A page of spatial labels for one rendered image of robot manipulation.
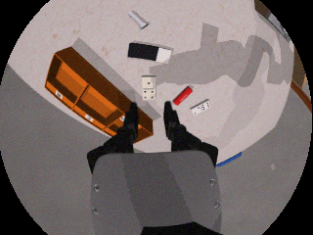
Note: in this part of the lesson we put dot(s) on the black and white eraser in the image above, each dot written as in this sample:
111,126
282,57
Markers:
148,52

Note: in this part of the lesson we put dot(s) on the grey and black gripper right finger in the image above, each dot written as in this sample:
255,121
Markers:
180,138

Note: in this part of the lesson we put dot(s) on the orange rack of bins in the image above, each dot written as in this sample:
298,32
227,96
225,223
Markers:
68,72

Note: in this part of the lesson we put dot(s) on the red battery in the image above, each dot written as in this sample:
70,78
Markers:
184,94

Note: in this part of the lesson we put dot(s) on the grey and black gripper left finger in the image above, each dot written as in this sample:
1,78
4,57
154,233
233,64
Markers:
122,142

